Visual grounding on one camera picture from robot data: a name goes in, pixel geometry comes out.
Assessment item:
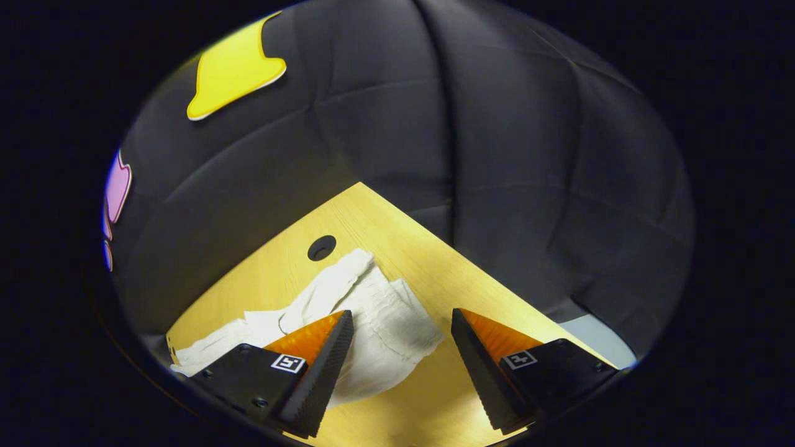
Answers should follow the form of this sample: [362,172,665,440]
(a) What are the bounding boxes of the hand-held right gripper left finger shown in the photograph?
[185,309,355,439]

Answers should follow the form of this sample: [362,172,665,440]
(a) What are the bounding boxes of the black backdrop cloth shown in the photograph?
[102,0,695,361]

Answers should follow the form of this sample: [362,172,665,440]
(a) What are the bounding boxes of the white jeans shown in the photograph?
[169,248,445,409]

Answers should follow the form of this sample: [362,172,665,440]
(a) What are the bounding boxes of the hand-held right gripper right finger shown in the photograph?
[451,307,622,436]

